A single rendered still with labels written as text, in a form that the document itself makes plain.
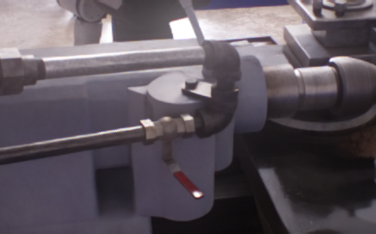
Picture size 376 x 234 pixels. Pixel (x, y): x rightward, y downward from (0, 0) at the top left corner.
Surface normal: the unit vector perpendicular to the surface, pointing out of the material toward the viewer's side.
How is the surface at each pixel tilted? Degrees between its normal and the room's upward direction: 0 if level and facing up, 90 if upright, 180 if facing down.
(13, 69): 56
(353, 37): 90
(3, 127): 82
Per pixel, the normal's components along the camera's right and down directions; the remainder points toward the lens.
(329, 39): 0.14, 0.48
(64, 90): 0.14, -0.02
